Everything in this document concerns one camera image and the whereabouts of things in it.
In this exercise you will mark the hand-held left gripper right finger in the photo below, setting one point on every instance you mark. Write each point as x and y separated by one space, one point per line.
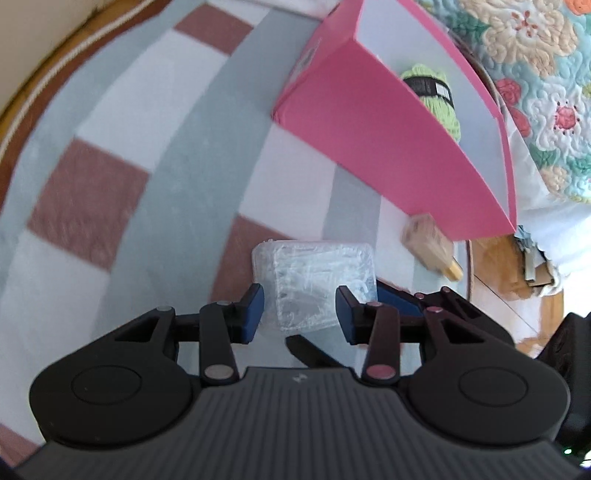
347 314

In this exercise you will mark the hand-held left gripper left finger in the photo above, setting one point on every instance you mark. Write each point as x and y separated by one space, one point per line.
251 314

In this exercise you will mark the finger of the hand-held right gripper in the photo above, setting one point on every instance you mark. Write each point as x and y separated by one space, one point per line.
316 351
399 302

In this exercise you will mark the clear plastic packet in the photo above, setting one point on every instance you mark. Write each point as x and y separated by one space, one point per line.
318 286

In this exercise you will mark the pink cardboard box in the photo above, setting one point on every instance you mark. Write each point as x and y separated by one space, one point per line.
392 129

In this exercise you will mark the green yarn skein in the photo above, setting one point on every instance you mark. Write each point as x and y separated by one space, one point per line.
436 99

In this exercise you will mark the tan box with gold cap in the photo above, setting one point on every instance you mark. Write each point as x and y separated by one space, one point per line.
431 247

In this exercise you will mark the torn cardboard piece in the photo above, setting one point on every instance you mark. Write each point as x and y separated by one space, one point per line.
535 267

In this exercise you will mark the checkered rug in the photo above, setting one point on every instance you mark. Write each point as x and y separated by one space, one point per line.
138 175

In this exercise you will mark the beige cabinet side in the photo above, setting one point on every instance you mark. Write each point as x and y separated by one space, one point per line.
32 41

